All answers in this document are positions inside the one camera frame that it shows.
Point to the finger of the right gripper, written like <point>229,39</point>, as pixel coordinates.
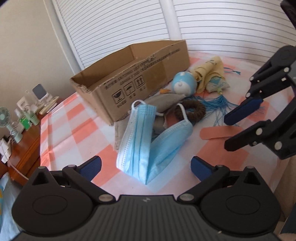
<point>249,104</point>
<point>254,135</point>

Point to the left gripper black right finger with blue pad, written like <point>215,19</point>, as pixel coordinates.
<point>211,178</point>

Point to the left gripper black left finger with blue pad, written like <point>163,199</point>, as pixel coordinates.
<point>80,178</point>

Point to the light blue face mask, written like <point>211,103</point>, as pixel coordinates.
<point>142,156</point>

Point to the patterned blue white sachet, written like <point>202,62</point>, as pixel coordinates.
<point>217,84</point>

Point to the yellow cloth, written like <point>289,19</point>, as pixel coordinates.
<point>204,73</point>

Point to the pink white checkered tablecloth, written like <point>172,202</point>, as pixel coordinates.
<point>73,133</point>

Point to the white louvered closet doors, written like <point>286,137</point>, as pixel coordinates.
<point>241,29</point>

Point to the wooden side cabinet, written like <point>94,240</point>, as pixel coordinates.
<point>25,155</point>

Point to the grey fabric pouch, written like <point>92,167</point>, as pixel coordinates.
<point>164,103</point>
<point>120,127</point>

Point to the green tube bottle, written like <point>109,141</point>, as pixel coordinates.
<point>33,118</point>

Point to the green small box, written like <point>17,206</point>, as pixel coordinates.
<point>25,122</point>

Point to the white remote control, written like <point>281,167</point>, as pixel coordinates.
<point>48,107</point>

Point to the white phone stand with screen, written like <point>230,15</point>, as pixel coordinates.
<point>42,95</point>

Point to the brown cardboard box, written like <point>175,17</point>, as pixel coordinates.
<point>113,83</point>

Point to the blue white round plush toy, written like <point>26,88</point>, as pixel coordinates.
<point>184,83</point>

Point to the small orange object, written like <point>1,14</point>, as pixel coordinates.
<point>164,91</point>

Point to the small green desk fan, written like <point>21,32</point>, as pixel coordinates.
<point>7,123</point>

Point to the white charger with cable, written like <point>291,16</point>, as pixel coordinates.
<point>6,148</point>

